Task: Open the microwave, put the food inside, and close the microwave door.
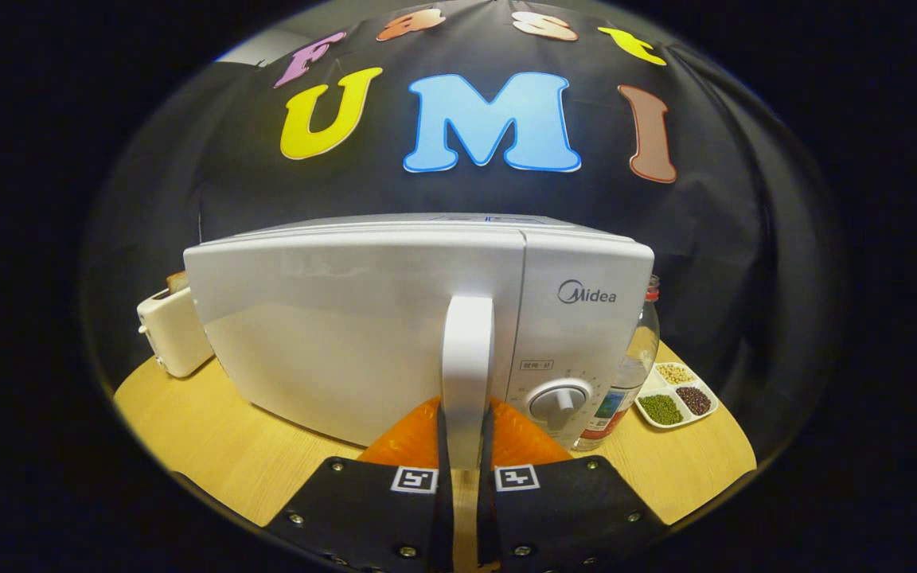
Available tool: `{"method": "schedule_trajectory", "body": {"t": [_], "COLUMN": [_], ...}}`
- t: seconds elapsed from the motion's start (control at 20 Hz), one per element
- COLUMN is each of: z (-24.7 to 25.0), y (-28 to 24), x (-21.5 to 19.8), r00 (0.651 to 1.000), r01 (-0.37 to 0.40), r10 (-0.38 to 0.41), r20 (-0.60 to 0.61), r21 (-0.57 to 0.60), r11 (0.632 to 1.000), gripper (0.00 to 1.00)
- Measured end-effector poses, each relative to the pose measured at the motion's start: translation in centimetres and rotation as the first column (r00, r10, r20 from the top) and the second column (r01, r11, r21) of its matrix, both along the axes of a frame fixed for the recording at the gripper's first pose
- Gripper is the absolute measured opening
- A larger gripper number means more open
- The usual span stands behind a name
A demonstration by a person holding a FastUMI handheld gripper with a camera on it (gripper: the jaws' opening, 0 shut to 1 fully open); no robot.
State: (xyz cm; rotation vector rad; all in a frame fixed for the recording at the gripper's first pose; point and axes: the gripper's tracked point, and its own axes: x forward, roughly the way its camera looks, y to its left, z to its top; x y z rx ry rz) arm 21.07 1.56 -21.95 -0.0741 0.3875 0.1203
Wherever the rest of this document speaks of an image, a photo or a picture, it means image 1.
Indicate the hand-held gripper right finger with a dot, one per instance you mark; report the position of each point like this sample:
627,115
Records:
487,517

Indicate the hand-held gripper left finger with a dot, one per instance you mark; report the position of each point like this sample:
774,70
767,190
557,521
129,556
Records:
445,517

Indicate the white microwave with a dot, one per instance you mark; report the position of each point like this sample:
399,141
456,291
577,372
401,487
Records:
331,334

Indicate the divided white dish of beans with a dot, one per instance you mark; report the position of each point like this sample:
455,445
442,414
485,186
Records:
669,408

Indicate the clear plastic bottle red cap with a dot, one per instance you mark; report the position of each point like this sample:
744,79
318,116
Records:
638,350

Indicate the cream toaster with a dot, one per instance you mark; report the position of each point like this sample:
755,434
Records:
176,334

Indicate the toast slice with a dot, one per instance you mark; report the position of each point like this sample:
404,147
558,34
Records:
177,281

